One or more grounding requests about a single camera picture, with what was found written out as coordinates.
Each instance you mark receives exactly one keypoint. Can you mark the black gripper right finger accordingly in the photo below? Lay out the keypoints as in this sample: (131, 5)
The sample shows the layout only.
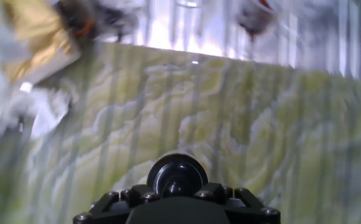
(249, 205)

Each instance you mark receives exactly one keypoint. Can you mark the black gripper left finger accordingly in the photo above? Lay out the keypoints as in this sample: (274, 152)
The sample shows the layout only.
(105, 205)

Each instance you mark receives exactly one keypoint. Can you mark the clear glass jar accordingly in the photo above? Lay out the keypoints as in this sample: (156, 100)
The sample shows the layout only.
(177, 153)

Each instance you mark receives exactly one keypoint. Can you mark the green marble pattern mat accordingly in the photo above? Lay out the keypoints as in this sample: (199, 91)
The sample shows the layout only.
(199, 124)

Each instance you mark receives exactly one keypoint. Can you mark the crumpled white tissue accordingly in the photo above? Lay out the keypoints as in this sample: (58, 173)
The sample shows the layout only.
(28, 109)

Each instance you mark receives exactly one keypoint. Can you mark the gold white tissue pack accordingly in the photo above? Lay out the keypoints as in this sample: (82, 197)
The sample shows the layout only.
(37, 37)

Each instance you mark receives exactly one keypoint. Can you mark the clear cup with brown residue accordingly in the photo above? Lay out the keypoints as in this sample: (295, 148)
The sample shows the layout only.
(253, 18)

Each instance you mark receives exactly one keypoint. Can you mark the clear drinking glass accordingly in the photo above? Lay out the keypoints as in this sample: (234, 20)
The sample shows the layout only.
(188, 3)

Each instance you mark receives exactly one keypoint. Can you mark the metal bracket with bolts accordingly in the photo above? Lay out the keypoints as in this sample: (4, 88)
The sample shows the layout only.
(118, 18)

